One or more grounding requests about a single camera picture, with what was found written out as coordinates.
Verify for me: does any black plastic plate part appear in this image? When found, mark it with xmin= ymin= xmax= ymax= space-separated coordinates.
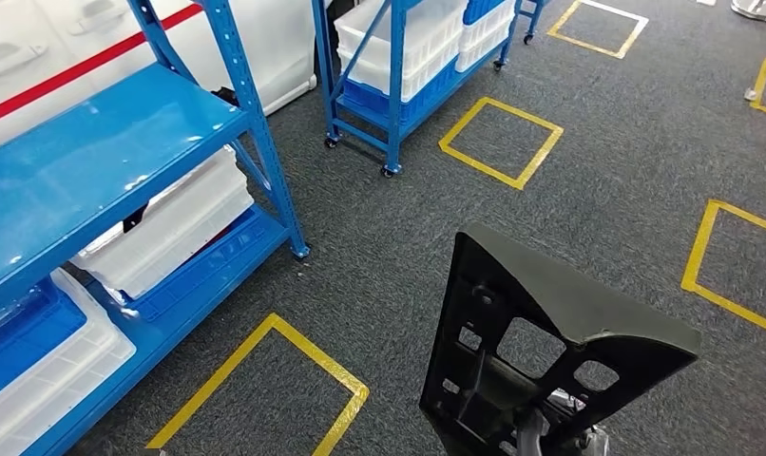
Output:
xmin=418 ymin=221 xmax=703 ymax=456

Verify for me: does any blue metal shelf rack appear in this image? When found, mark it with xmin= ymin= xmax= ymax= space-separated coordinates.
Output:
xmin=0 ymin=0 xmax=313 ymax=456

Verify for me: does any blue rack on casters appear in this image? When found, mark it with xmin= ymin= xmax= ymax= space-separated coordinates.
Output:
xmin=310 ymin=0 xmax=549 ymax=180

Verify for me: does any white car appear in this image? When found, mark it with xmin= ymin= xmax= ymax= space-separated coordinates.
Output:
xmin=0 ymin=0 xmax=319 ymax=156

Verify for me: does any red barrier belt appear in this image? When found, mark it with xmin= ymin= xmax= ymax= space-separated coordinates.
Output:
xmin=0 ymin=3 xmax=205 ymax=131

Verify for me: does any stanchion with chrome base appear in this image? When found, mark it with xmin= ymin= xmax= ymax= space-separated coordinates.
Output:
xmin=730 ymin=0 xmax=766 ymax=24

